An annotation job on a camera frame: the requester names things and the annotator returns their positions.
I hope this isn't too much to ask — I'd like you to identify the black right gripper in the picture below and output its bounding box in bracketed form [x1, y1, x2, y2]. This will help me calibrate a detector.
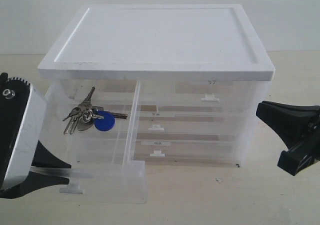
[0, 72, 72, 169]

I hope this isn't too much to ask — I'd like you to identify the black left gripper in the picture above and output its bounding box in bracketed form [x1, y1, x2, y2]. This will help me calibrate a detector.
[256, 101, 320, 176]

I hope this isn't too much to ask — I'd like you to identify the clear drawer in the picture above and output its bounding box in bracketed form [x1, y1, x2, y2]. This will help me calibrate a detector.
[39, 79, 148, 204]
[133, 140, 243, 168]
[129, 113, 255, 145]
[140, 80, 260, 114]

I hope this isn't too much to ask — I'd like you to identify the key bunch with blue fob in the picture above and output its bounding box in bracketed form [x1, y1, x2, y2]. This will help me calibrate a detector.
[63, 86, 129, 135]

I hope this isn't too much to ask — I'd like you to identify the white clear drawer cabinet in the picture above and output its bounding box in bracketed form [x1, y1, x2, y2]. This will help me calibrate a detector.
[38, 4, 275, 164]

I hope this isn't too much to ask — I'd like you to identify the clear bottom drawer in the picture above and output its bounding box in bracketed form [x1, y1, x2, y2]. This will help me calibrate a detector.
[133, 140, 243, 168]

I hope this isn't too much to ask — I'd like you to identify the small white debris piece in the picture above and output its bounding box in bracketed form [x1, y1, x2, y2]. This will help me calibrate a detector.
[215, 177, 222, 184]

